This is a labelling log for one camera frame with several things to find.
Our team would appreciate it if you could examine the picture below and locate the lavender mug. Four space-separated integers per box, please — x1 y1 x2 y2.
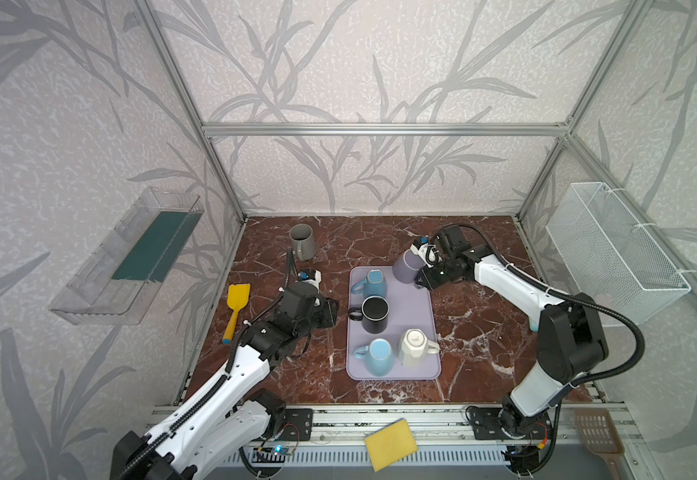
393 249 426 285

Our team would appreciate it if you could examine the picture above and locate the grey mug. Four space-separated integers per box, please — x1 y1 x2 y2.
288 223 316 261

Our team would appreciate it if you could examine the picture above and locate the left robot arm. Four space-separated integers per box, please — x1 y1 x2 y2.
110 280 340 479

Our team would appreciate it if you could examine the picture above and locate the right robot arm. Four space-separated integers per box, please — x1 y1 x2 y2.
410 224 646 438

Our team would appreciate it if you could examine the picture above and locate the black mug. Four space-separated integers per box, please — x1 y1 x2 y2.
348 296 390 335

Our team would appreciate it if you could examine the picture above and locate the blue dotted square mug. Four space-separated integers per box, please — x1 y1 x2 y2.
351 269 388 299

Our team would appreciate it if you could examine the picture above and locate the light blue mug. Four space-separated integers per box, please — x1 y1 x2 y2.
353 338 396 377

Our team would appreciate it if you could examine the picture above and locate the white faceted mug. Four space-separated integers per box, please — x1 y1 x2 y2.
398 329 441 368

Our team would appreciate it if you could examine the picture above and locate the lavender plastic tray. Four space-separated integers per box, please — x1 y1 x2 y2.
346 266 442 381

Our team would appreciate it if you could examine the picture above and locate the yellow spatula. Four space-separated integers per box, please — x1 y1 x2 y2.
222 284 252 345

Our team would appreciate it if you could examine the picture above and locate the yellow sponge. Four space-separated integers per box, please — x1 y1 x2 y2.
365 419 419 472

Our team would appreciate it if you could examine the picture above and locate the green circuit board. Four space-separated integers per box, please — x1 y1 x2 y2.
254 445 298 463

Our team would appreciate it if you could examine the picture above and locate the clear plastic shelf bin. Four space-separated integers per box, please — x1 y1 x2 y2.
50 187 204 326

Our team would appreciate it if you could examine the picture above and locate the brown slotted spatula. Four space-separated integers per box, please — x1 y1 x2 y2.
574 408 625 479

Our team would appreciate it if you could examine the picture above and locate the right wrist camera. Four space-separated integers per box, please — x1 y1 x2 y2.
411 236 441 267

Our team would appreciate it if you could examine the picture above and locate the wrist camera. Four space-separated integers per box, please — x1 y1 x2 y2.
296 268 322 289
411 236 441 267

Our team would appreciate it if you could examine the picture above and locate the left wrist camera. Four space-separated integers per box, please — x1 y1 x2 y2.
296 268 322 289

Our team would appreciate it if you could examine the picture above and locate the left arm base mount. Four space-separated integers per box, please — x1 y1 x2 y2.
264 408 314 442

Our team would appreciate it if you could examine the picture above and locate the white wire basket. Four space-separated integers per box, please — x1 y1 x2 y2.
547 182 692 324

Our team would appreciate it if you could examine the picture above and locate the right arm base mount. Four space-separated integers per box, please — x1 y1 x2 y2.
466 405 552 443

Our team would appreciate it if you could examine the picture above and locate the aluminium frame rail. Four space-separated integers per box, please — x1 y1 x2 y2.
202 123 567 138

